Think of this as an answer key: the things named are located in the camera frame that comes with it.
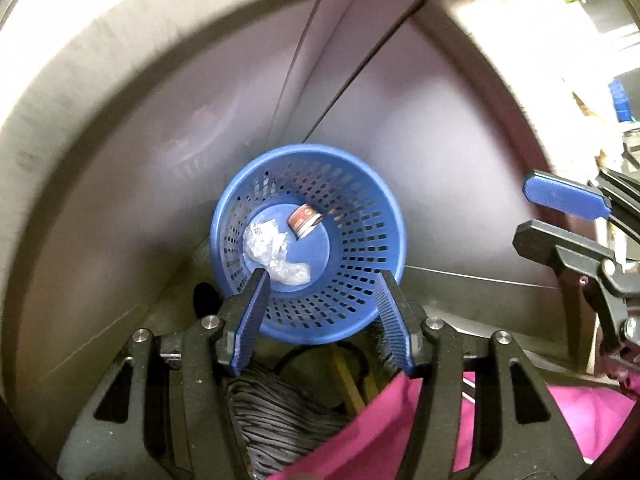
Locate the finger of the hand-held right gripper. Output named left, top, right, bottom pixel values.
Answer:
left=512, top=220, right=640, bottom=376
left=522, top=167, right=640, bottom=223

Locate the small red tin can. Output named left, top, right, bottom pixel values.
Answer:
left=286, top=204, right=324, bottom=238

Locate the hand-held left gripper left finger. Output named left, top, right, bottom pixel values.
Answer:
left=57, top=269, right=273, bottom=480

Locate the blue perforated plastic basket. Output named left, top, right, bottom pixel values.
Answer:
left=210, top=144, right=407, bottom=346

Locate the blue plastic crate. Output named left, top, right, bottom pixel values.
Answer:
left=607, top=79, right=639, bottom=124

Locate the pink cloth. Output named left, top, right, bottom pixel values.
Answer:
left=270, top=370, right=640, bottom=480

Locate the crumpled clear plastic wrap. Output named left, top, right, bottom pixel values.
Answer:
left=243, top=220, right=312, bottom=287

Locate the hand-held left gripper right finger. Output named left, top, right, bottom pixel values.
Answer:
left=374, top=270, right=587, bottom=480

